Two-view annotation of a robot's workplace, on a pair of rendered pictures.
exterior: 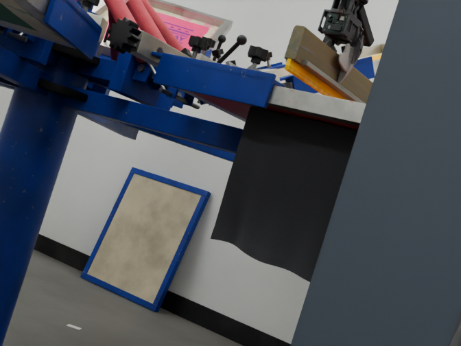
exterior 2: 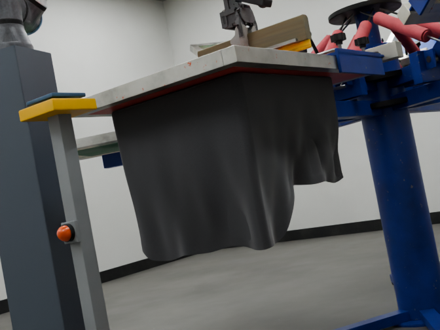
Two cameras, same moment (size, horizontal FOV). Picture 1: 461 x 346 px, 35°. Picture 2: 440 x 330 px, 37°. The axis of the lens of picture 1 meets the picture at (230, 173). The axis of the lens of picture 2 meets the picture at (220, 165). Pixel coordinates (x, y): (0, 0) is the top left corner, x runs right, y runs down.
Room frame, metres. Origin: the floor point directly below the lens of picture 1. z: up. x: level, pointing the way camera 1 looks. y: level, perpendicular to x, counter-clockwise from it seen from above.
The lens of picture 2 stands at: (1.64, -2.18, 0.68)
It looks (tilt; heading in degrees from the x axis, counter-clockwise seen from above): 2 degrees up; 93
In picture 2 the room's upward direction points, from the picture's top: 11 degrees counter-clockwise
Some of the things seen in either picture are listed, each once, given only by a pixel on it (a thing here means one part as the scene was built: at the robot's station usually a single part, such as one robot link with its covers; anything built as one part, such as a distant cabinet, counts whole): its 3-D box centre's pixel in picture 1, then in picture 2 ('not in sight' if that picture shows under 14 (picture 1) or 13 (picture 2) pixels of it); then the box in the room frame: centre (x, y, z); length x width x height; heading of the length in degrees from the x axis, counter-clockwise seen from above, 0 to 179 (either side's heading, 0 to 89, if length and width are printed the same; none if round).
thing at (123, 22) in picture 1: (127, 38); not in sight; (1.59, 0.30, 1.02); 0.07 x 0.06 x 0.07; 56
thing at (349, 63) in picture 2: not in sight; (355, 64); (1.99, -0.23, 0.98); 0.30 x 0.05 x 0.07; 56
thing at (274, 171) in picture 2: not in sight; (299, 153); (1.77, -0.43, 0.74); 0.46 x 0.04 x 0.42; 56
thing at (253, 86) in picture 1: (216, 82); not in sight; (1.54, 0.09, 0.98); 0.30 x 0.05 x 0.07; 56
